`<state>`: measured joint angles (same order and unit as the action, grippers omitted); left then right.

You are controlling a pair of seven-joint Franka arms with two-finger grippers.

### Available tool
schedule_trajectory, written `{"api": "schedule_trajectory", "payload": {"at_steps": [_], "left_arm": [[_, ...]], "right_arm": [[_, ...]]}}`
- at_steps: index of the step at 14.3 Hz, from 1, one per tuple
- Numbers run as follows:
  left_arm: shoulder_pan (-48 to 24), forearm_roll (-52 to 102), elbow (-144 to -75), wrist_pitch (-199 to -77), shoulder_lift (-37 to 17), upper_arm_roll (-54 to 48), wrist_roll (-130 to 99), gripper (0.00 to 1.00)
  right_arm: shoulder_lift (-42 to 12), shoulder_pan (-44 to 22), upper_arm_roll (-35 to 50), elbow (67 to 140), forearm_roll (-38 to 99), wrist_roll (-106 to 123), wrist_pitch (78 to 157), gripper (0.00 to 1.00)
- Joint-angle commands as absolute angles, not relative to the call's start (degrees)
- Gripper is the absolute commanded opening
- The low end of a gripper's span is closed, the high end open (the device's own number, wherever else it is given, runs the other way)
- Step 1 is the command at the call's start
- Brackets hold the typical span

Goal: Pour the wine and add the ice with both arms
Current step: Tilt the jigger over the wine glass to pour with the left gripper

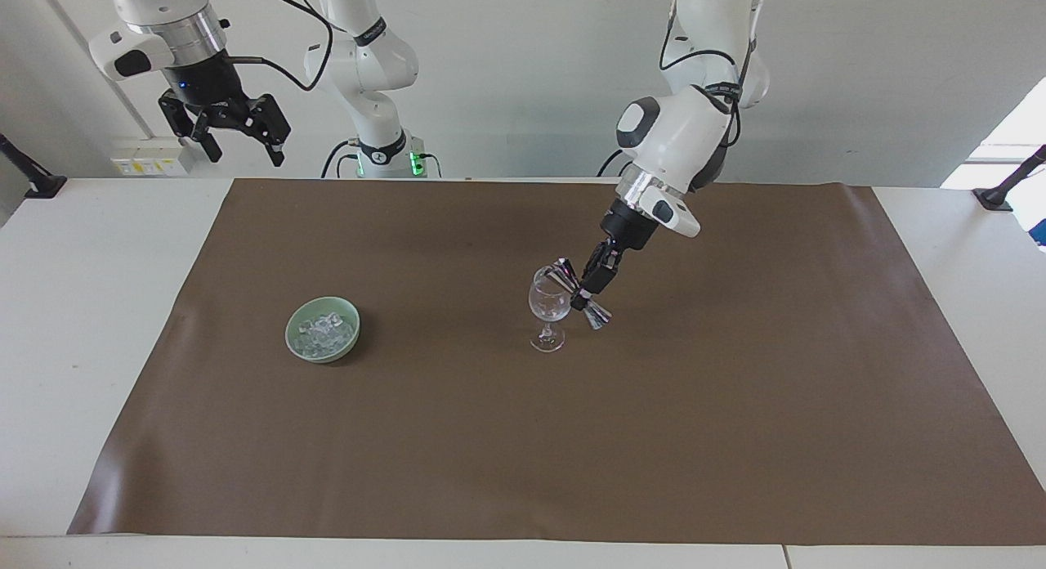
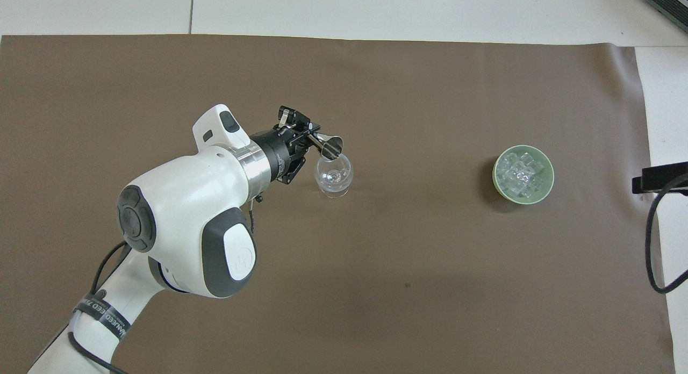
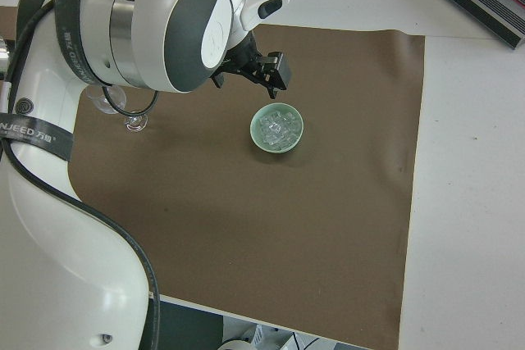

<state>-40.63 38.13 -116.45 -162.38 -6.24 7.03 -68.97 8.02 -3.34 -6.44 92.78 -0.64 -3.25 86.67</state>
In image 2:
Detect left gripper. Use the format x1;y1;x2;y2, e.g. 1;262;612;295
250;106;323;186

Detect steel jigger cup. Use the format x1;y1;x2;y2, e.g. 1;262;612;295
308;132;345;161

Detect clear round glass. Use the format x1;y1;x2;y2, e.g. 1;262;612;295
314;150;354;199

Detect green bowl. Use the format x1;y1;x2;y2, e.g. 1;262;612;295
492;144;555;206

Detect black stand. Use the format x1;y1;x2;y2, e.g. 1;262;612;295
631;161;688;196

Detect black cable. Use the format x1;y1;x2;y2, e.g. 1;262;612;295
644;174;688;295
67;192;265;374

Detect black printed strap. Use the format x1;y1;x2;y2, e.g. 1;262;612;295
73;292;132;338

